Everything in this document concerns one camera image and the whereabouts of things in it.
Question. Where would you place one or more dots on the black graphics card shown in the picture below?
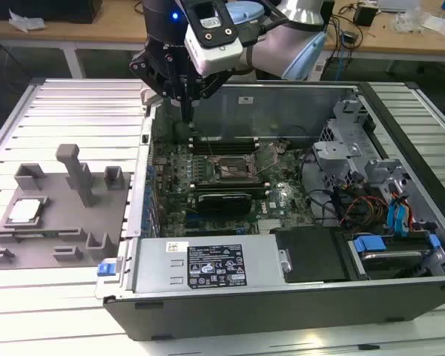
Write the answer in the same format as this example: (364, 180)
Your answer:
(222, 204)

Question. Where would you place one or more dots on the clear plastic bag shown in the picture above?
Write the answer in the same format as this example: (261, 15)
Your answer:
(417, 15)

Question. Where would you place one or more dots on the small black adapter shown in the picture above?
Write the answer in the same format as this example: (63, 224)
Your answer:
(350, 37)

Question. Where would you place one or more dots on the CPU socket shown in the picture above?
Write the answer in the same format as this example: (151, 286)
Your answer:
(233, 171)

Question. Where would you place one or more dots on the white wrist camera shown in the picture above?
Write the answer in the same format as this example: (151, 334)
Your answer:
(215, 59)

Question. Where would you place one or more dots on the black box-shaped device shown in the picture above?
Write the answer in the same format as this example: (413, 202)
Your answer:
(59, 9)

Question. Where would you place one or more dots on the grey metal drive cage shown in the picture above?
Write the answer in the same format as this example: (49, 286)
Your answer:
(335, 150)

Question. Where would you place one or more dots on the grey parts rack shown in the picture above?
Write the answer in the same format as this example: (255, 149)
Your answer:
(104, 215)

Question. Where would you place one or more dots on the white cardboard box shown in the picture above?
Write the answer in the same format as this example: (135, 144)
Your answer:
(435, 23)

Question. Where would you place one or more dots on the black plastic shroud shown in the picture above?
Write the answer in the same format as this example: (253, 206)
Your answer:
(308, 256)

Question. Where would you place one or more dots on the RAM slot white clips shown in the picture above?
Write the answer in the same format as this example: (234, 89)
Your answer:
(230, 183)
(230, 138)

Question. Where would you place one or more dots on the green motherboard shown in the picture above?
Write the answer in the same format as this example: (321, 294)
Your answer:
(289, 178)

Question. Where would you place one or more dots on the metal locking lever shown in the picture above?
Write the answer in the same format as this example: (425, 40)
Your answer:
(268, 167)
(208, 145)

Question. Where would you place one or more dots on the black power adapter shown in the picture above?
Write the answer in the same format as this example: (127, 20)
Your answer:
(365, 15)

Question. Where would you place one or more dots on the silver power supply unit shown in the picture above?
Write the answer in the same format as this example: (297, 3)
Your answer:
(155, 267)

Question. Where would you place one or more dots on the blue case latch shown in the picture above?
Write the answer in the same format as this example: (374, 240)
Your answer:
(105, 267)

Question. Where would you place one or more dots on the grey flat device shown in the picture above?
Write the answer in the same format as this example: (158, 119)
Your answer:
(398, 3)

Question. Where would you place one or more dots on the silver chipset heatsink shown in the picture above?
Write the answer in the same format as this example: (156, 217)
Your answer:
(270, 225)

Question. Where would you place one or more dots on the silver CPU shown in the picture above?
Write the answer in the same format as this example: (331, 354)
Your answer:
(24, 212)

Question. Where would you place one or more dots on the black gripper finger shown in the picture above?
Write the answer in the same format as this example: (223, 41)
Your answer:
(217, 84)
(139, 66)

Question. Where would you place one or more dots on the wooden desk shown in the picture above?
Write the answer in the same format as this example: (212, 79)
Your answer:
(107, 31)

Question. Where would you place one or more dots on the white crumpled paper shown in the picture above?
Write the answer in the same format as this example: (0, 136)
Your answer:
(26, 22)

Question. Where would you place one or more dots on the hard disk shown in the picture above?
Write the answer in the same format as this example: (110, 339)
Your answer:
(389, 261)

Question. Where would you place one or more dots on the blue disk carrier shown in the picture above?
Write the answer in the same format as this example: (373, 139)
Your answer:
(369, 243)

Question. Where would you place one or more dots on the black PC case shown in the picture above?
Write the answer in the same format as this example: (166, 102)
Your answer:
(244, 315)

